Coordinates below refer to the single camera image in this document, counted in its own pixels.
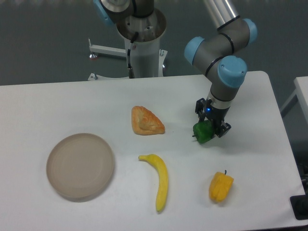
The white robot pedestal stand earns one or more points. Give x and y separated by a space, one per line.
142 50

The green toy pepper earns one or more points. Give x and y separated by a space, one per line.
203 131

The black device at edge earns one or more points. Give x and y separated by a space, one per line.
299 205

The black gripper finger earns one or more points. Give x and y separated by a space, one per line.
200 109
221 128

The yellow toy banana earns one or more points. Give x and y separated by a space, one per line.
159 165

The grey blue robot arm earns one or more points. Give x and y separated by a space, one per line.
214 58

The white side table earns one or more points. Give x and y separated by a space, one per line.
299 95

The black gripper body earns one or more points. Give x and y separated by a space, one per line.
214 114

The yellow toy pepper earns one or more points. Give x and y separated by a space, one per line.
219 187

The beige round plate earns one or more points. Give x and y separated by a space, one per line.
80 167

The orange toy pastry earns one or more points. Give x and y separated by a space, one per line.
145 122

